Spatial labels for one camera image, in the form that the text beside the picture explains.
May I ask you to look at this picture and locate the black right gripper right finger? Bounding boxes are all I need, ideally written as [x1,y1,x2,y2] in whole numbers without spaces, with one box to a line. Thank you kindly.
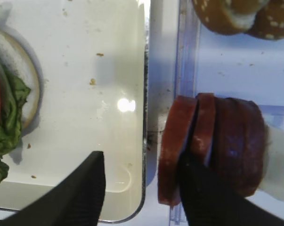
[178,151,284,226]

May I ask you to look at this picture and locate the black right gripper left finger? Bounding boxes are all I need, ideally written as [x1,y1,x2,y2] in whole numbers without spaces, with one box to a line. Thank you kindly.
[0,151,106,226]

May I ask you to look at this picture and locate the pink meat patty slice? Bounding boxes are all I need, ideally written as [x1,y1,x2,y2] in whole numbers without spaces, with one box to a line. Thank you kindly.
[158,96,197,207]

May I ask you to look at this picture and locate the dark rear meat patties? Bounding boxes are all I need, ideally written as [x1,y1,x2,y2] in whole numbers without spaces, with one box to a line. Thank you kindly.
[210,97,266,197]

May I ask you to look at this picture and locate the green lettuce on bun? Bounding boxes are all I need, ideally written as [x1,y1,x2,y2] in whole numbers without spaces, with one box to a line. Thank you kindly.
[0,0,31,186]

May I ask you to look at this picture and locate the white pusher block right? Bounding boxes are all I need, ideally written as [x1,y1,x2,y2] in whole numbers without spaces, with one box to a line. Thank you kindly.
[259,125,284,202]

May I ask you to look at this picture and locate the metal baking tray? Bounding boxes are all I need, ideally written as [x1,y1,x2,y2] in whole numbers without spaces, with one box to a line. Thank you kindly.
[0,0,150,223]

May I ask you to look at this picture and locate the bottom bun on tray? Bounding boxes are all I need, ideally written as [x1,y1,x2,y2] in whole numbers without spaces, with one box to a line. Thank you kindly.
[0,31,40,128]

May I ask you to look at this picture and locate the sesame bun left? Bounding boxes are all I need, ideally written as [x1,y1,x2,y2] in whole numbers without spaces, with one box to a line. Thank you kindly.
[192,0,254,35]

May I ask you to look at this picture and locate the sesame bun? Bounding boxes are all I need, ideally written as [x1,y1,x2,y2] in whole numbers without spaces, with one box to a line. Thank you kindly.
[192,0,254,35]
[246,0,284,40]

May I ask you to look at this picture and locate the sesame bun right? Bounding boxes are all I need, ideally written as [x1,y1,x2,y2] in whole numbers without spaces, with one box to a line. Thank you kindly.
[246,0,284,40]

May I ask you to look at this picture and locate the clear rail right of tray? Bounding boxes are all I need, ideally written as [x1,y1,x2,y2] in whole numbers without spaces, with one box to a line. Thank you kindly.
[169,0,203,224]

